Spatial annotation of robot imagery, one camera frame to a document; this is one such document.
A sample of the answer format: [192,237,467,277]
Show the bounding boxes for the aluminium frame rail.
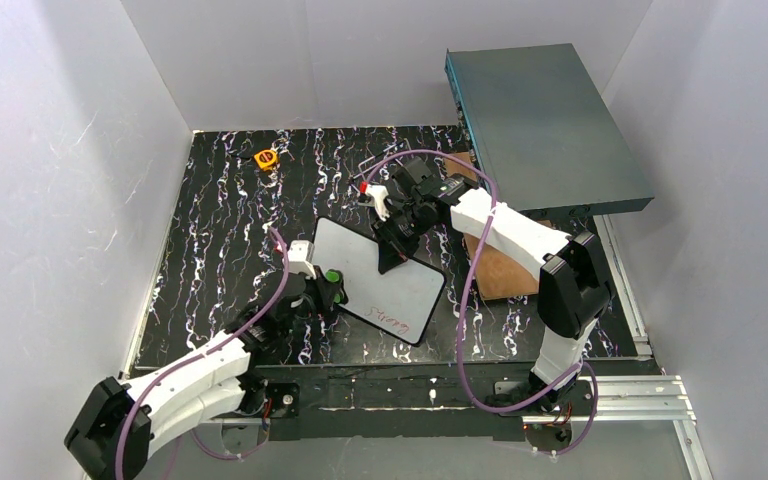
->
[82,218,713,480]

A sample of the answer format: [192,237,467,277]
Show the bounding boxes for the grey metal network switch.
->
[445,43,654,220]

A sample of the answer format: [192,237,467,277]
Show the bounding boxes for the metal wire whiteboard stand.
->
[348,140,407,182]

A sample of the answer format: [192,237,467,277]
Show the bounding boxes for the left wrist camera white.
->
[286,240,318,279]

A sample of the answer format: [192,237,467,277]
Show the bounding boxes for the green bone-shaped eraser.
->
[324,269,348,305]

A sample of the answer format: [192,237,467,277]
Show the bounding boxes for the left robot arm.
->
[64,270,348,479]

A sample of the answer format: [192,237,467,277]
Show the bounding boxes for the purple cable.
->
[360,149,599,458]
[113,226,293,480]

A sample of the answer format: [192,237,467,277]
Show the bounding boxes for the small white whiteboard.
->
[313,217,446,346]

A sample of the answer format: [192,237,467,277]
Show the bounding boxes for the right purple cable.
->
[360,149,599,458]

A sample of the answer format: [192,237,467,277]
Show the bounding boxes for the orange tape measure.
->
[253,149,279,171]

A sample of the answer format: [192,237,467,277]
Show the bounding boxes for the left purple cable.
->
[113,226,293,480]

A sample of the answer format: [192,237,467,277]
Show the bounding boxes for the brown wooden board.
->
[444,152,539,301]

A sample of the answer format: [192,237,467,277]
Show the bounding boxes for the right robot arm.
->
[359,149,616,414]

